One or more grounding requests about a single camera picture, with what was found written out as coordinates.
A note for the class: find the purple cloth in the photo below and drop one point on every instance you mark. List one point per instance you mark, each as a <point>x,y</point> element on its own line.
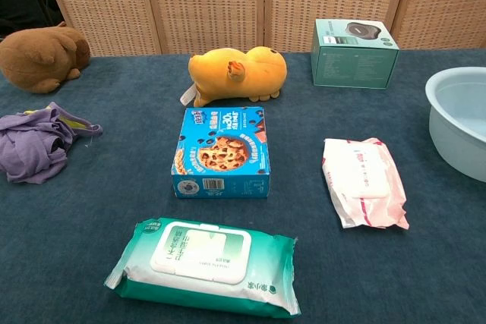
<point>30,142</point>

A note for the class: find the blue cookie box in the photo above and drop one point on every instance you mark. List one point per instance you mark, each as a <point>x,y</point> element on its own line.
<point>220,149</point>

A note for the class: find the teal product box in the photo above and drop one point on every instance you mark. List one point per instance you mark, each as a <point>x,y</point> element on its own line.
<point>353,66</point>

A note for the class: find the light blue plastic basin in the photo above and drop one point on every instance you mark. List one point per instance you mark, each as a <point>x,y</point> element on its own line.
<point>455,142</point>

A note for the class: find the yellow capybara plush toy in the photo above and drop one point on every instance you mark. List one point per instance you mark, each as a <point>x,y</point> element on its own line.
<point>258,73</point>

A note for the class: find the pink wet wipes pack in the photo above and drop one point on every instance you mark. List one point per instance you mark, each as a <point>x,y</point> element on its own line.
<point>360,176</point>

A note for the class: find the green wet wipes pack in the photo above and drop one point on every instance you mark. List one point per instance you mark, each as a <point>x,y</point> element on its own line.
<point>201,263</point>

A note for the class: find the wicker folding screen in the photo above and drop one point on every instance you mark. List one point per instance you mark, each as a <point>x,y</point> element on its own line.
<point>209,5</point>

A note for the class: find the brown capybara plush toy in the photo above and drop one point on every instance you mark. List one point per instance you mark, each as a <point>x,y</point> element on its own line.
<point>38,58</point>

